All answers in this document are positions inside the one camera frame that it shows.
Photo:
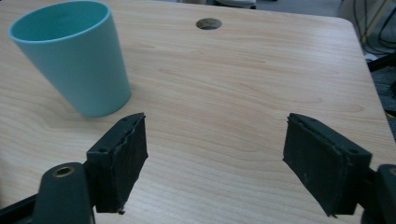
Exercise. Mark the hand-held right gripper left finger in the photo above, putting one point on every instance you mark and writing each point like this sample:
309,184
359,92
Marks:
115,165

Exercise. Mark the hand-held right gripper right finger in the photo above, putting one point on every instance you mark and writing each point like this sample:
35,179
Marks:
323,165

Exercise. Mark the teal plastic cup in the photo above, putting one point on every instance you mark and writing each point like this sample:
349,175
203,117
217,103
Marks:
72,56

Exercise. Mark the black metal stand bar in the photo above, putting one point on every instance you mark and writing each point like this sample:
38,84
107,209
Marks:
382,62

